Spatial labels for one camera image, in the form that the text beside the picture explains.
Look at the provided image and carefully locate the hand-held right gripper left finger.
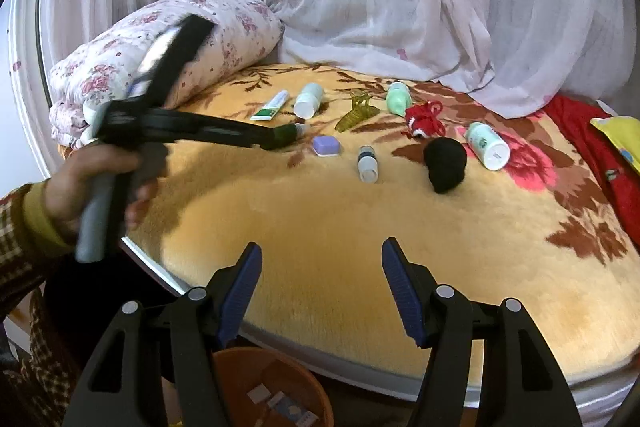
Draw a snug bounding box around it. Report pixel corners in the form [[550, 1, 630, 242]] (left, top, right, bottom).
[[61, 242, 264, 427]]

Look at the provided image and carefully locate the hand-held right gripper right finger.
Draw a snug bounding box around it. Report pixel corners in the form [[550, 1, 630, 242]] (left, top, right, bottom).
[[381, 237, 583, 427]]

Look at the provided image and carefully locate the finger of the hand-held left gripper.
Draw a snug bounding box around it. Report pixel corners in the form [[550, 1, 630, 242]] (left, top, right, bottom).
[[165, 108, 284, 152]]

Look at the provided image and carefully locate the green white toothpaste tube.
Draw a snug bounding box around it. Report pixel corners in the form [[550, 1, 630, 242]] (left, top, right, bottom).
[[249, 90, 291, 122]]

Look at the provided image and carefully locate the dark green small bottle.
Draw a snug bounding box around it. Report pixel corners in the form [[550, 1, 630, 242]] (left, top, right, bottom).
[[270, 122, 312, 150]]

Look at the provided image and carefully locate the orange plastic basket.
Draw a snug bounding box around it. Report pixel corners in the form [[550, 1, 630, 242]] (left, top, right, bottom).
[[212, 347, 335, 427]]

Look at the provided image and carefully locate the white pale green bottle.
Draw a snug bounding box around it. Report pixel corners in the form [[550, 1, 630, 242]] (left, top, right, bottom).
[[293, 83, 326, 118]]

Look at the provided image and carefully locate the purple soap box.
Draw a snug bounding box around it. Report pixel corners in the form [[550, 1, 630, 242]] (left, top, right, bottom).
[[311, 135, 342, 158]]

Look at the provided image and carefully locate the small clear bottle dark band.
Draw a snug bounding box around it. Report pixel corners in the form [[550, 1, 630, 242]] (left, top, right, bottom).
[[357, 145, 380, 184]]

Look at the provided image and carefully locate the yellow-green hair claw clip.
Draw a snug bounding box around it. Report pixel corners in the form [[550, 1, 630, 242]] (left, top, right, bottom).
[[334, 91, 382, 134]]

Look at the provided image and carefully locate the black cloth ball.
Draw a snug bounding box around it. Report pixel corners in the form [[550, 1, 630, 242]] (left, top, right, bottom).
[[423, 138, 468, 195]]

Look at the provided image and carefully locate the white bottle green label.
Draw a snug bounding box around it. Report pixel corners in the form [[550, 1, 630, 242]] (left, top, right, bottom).
[[464, 122, 512, 172]]

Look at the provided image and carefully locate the red knitted ornament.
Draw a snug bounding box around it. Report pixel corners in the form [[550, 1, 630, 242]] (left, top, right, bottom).
[[400, 102, 446, 140]]

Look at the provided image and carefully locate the green plastic bottle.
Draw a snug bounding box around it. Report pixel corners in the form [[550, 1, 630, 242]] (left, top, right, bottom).
[[386, 82, 414, 116]]

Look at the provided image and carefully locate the person's left forearm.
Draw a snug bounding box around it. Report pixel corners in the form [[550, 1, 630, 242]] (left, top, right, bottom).
[[0, 181, 76, 323]]

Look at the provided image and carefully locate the person's left hand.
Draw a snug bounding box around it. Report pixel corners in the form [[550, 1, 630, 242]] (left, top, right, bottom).
[[44, 146, 161, 242]]

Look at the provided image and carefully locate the yellow floral blanket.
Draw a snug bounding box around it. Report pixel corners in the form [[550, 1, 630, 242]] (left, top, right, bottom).
[[125, 63, 640, 388]]

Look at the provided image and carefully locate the small printed carton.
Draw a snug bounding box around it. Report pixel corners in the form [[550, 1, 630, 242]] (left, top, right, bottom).
[[267, 392, 321, 426]]

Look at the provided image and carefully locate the person's plaid jacket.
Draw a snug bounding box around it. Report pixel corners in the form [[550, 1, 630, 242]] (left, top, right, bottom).
[[0, 287, 101, 427]]

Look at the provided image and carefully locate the white bed base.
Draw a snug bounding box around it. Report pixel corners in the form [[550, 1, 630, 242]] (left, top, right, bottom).
[[120, 237, 640, 427]]

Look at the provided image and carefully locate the red cloth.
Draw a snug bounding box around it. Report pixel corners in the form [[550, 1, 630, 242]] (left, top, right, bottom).
[[542, 94, 640, 249]]

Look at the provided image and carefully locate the yellow pillow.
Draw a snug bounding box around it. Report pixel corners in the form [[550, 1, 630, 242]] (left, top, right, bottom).
[[590, 116, 640, 174]]

